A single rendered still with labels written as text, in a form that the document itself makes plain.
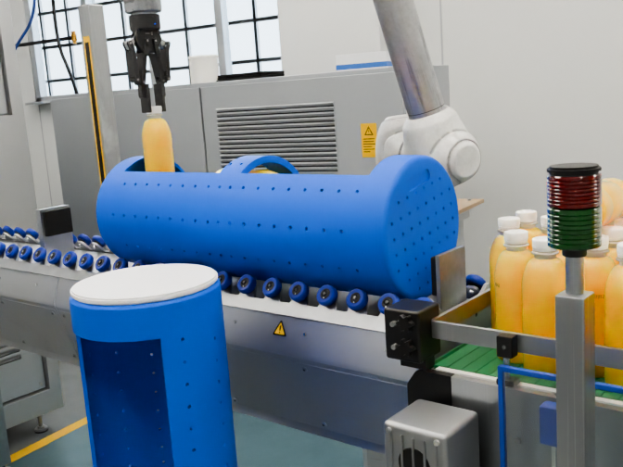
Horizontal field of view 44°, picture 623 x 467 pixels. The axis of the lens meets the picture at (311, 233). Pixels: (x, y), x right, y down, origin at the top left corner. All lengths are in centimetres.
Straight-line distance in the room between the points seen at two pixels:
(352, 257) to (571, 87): 302
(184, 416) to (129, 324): 20
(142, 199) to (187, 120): 205
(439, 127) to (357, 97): 135
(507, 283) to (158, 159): 99
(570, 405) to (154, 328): 72
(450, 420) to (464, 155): 96
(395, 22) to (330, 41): 252
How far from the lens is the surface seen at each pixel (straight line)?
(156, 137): 196
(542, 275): 124
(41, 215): 242
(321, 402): 167
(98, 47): 272
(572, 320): 101
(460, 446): 123
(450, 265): 150
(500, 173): 449
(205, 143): 386
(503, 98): 445
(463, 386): 130
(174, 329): 141
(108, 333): 142
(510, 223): 143
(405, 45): 204
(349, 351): 153
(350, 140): 339
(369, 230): 142
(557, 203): 97
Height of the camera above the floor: 137
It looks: 10 degrees down
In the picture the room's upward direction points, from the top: 4 degrees counter-clockwise
